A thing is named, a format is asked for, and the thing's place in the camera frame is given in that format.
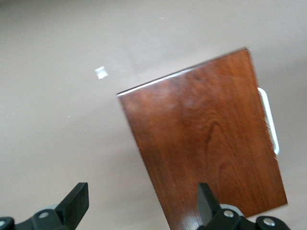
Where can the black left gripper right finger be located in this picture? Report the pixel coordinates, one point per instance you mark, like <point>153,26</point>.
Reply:
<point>223,218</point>

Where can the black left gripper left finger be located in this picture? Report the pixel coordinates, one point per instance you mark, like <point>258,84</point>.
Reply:
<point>60,215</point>

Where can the dark brown wooden cabinet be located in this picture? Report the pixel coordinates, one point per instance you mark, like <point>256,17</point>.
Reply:
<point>204,131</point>

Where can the small tape patch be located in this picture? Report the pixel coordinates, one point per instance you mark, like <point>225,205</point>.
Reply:
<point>101,72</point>

